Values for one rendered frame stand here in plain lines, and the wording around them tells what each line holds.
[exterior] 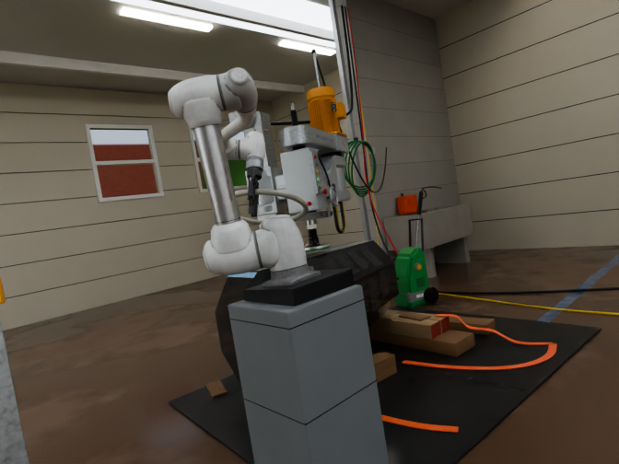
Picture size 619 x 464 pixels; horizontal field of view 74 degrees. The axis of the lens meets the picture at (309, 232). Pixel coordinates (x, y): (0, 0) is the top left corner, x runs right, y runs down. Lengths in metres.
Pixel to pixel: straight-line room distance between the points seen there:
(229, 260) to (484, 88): 6.37
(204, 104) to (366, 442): 1.43
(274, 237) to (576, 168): 5.85
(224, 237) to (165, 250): 7.31
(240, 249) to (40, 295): 6.89
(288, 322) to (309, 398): 0.28
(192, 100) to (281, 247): 0.63
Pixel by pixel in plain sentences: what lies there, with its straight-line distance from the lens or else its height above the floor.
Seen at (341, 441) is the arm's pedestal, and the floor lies 0.26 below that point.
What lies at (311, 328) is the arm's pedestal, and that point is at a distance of 1.51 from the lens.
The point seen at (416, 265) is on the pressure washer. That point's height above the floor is 0.42.
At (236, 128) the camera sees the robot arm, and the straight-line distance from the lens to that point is 1.91.
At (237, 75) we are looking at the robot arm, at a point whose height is 1.64.
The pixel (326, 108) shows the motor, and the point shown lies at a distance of 3.48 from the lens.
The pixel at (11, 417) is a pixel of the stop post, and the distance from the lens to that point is 1.61.
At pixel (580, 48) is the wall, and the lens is 7.14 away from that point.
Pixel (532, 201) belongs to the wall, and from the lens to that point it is 7.21.
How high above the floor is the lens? 1.13
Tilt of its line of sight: 3 degrees down
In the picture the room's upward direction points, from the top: 9 degrees counter-clockwise
